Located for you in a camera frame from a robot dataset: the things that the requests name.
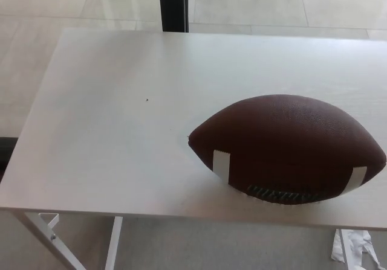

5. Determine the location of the white metal table leg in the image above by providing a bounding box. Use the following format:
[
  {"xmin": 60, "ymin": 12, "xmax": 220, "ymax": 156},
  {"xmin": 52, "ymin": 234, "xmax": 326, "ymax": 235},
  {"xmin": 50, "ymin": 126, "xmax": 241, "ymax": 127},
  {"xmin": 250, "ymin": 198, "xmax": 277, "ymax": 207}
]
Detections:
[
  {"xmin": 334, "ymin": 228, "xmax": 360, "ymax": 270},
  {"xmin": 105, "ymin": 216, "xmax": 124, "ymax": 270}
]

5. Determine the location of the white diagonal table brace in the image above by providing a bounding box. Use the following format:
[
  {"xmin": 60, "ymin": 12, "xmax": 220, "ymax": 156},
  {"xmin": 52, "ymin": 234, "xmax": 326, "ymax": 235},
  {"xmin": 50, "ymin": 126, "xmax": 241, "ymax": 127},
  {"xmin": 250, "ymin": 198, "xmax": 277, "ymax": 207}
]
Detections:
[{"xmin": 22, "ymin": 211, "xmax": 88, "ymax": 270}]

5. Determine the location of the crumpled white paper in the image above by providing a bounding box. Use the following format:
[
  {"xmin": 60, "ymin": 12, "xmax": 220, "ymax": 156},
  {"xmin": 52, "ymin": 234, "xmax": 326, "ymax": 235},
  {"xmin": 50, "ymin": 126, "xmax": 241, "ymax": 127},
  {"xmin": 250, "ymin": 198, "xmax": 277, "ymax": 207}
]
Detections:
[{"xmin": 330, "ymin": 229, "xmax": 382, "ymax": 270}]

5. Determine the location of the black vertical pillar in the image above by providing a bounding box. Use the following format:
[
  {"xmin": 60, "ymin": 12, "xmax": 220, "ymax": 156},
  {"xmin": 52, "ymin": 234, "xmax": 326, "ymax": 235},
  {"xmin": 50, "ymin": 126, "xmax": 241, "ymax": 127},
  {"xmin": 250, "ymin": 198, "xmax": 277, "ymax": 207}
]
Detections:
[{"xmin": 158, "ymin": 0, "xmax": 190, "ymax": 33}]

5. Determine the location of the brown leather american football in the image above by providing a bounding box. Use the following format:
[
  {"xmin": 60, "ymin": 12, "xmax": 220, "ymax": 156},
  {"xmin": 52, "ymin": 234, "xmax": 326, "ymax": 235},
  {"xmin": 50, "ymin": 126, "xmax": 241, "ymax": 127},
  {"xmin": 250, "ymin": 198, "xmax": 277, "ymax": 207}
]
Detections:
[{"xmin": 187, "ymin": 94, "xmax": 387, "ymax": 207}]

